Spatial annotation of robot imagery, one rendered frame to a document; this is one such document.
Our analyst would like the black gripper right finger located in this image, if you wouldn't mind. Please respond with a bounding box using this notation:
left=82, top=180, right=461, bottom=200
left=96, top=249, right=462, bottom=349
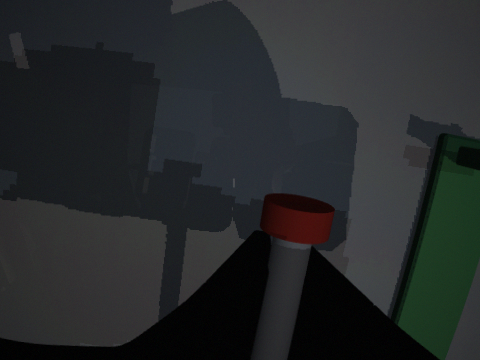
left=288, top=247, right=439, bottom=360

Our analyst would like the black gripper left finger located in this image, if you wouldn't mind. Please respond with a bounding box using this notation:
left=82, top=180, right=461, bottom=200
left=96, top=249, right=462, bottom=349
left=0, top=231, right=272, bottom=360

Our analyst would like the grey tapered pin with dark red head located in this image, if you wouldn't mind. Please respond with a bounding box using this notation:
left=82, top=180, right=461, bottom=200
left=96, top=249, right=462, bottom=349
left=251, top=193, right=335, bottom=360

